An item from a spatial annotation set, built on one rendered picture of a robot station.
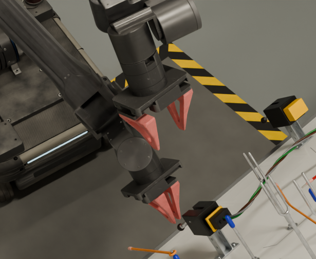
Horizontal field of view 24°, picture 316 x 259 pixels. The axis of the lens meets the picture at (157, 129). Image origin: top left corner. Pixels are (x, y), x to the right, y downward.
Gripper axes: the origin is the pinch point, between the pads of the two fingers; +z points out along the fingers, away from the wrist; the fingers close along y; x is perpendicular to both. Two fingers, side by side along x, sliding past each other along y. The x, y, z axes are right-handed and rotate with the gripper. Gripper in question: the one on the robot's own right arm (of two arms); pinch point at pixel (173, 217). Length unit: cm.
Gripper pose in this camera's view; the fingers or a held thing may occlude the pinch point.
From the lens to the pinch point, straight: 133.7
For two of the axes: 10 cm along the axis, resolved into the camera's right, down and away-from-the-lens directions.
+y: 7.3, -5.6, 4.0
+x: -5.0, -0.4, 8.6
